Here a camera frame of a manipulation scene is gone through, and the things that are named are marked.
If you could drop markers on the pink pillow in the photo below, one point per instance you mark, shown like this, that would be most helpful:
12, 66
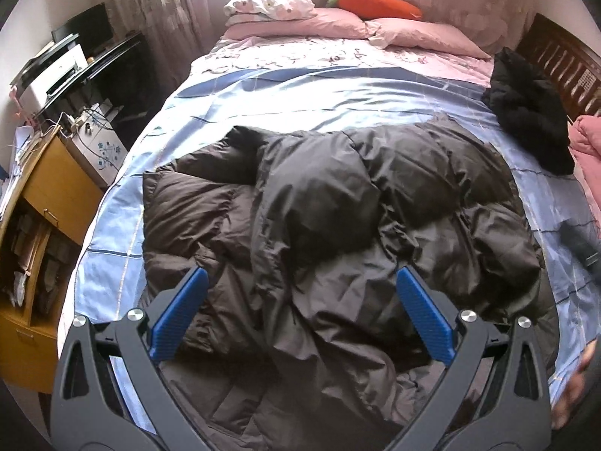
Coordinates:
319, 26
422, 35

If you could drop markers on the bed with blue patterned sheet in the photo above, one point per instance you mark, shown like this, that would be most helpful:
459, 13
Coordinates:
305, 94

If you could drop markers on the black computer desk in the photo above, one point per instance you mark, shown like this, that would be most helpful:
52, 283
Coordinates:
117, 56

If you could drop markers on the orange carrot plush toy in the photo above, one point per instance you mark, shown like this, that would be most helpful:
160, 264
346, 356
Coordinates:
375, 2

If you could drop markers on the white printer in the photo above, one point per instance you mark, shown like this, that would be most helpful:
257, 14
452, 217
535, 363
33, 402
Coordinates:
51, 75

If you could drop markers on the white floral pillow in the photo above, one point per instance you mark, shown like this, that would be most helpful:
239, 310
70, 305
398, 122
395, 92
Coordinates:
267, 2

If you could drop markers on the dark wooden headboard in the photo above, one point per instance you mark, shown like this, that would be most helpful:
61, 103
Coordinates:
558, 51

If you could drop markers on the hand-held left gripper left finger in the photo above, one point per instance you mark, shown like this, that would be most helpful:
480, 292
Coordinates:
178, 310

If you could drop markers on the white floral computer case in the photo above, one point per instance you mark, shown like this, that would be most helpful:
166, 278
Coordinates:
103, 150

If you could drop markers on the pile of papers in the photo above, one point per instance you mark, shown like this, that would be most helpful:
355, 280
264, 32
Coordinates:
14, 164

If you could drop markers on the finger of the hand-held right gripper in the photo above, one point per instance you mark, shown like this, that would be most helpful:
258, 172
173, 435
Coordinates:
582, 249

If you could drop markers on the person's right hand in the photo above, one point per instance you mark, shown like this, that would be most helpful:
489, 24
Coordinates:
570, 394

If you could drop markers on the yellow wooden cabinet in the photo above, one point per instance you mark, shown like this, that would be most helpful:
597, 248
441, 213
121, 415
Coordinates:
61, 183

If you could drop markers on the black jacket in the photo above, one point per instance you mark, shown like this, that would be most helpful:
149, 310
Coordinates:
526, 103

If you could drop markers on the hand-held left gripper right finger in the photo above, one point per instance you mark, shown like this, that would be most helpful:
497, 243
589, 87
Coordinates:
425, 312

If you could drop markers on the folded pink quilt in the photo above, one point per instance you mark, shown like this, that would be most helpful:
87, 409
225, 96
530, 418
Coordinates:
589, 150

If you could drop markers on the black computer monitor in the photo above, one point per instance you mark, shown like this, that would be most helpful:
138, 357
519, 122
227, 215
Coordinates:
89, 28

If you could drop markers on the brown hooded puffer jacket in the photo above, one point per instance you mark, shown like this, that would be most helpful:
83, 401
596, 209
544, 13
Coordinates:
328, 221

